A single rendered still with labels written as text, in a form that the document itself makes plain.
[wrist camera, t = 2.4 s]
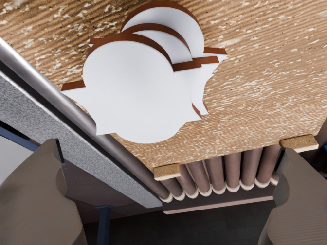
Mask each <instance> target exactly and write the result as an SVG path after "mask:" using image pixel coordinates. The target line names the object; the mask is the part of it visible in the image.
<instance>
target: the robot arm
mask: <svg viewBox="0 0 327 245"><path fill-rule="evenodd" d="M62 163H65V162H64V158H63V155H62V151H61V147H60V143H59V139H58V138H56V139H52V138H51V139H47V140H46V141H45V142H44V143H43V144H42V145H41V146H39V147H38V148H37V149H36V150H35V151H34V152H33V153H32V154H31V155H30V156H29V157H28V158H26V159H25V161H24V162H23V163H21V164H20V165H19V166H18V167H17V168H16V169H15V170H14V171H12V172H11V173H10V175H9V176H8V177H7V178H6V179H5V180H4V182H3V183H2V184H1V186H0V245H88V244H87V240H86V236H85V232H84V228H83V224H82V221H81V218H80V215H79V212H78V208H77V205H76V203H75V202H74V201H72V200H70V199H68V198H66V197H65V193H66V191H67V185H66V181H65V177H64V174H63V170H62ZM274 171H276V173H277V175H278V177H279V181H278V183H277V185H276V187H275V190H274V192H273V194H272V196H273V199H274V201H275V203H276V206H277V207H275V208H273V209H272V211H271V213H270V215H269V217H268V219H267V221H266V224H265V226H264V228H263V230H262V232H261V235H260V237H259V241H258V245H327V180H326V179H325V178H324V177H323V176H322V175H321V174H320V173H318V172H317V171H316V170H315V169H314V168H313V167H312V166H311V165H310V164H309V163H308V162H307V161H306V160H305V159H303V158H302V157H301V156H300V155H299V154H298V153H297V152H296V151H295V150H294V149H292V148H288V147H281V148H280V150H279V153H278V156H277V160H276V164H275V167H274Z"/></svg>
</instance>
